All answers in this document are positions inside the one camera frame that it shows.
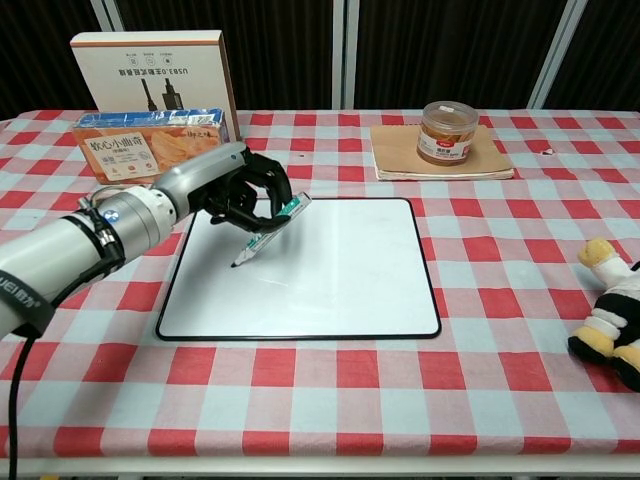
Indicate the clear plastic jar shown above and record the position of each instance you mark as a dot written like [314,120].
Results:
[446,132]

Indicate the black white plush doll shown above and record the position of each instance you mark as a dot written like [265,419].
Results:
[610,310]

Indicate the brown kraft notebook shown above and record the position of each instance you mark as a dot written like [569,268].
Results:
[490,160]

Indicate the red white checkered tablecloth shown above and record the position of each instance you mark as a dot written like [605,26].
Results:
[320,390]

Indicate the green marker pen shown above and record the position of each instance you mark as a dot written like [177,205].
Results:
[255,245]

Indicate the white board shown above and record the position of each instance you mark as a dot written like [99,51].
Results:
[325,275]

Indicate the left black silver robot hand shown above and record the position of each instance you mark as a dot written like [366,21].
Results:
[210,167]

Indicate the dark pleated partition panel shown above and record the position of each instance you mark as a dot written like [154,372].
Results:
[40,50]
[280,50]
[440,50]
[610,50]

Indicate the blue orange cookie box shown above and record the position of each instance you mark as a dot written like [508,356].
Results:
[130,150]

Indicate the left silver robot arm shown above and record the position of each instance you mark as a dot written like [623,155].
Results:
[60,240]

